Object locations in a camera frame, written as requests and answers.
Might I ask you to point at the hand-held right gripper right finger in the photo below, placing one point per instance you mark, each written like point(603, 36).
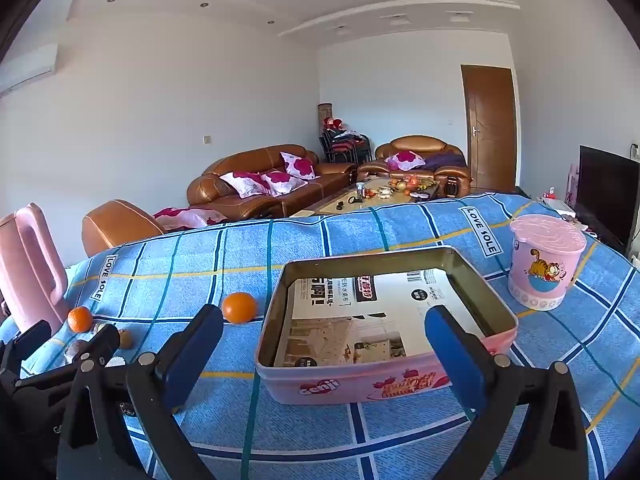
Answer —
point(457, 365)

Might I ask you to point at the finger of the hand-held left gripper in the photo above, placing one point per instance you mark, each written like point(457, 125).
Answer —
point(97, 350)
point(30, 340)

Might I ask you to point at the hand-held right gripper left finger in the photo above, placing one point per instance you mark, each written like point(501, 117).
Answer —
point(192, 360)

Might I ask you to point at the dull tan mandarin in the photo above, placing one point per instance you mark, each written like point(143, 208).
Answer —
point(126, 339)

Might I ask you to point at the small orange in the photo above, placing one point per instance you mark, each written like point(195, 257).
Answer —
point(80, 319)

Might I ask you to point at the large orange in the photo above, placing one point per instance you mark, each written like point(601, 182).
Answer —
point(239, 307)

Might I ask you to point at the pink tin box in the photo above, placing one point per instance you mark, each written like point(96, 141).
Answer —
point(345, 385)

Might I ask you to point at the pink plastic pitcher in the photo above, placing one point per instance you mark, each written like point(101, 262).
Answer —
point(30, 270)

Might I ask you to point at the printed paper leaflet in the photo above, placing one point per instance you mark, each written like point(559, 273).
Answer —
point(360, 320)

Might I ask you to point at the pink cartoon lidded bucket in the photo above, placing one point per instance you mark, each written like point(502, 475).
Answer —
point(545, 270)

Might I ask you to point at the pink floral blanket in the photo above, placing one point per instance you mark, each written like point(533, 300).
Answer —
point(187, 217)

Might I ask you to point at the blue plaid tablecloth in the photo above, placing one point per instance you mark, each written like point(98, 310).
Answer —
point(350, 240)

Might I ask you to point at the white pillow with magenta flowers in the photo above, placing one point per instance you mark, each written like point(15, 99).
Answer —
point(281, 181)
point(245, 183)
point(299, 165)
point(405, 160)

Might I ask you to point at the plate of oranges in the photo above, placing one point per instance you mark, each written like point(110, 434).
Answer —
point(402, 185)

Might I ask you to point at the coffee table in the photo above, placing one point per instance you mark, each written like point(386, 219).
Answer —
point(345, 202)

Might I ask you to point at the purple blanket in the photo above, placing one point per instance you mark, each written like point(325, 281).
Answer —
point(445, 161)

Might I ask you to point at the brown leather sofa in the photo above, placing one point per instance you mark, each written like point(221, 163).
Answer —
point(250, 160)

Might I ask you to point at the brown leather armchair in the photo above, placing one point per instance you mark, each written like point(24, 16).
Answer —
point(425, 142)

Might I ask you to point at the black television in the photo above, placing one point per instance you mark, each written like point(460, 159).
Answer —
point(602, 192)

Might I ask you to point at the brown wooden door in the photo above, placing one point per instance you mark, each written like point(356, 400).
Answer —
point(489, 130)

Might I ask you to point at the stacked black chairs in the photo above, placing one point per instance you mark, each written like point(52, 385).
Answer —
point(345, 147)

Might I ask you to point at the white air conditioner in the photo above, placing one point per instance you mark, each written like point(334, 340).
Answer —
point(25, 70)

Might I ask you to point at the red flower decoration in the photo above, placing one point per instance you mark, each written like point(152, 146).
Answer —
point(334, 122)

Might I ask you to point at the tall rolled mat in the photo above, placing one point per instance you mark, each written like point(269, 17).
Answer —
point(323, 117)

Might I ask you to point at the square ceiling light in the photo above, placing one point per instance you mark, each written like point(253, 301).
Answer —
point(460, 16)
point(397, 17)

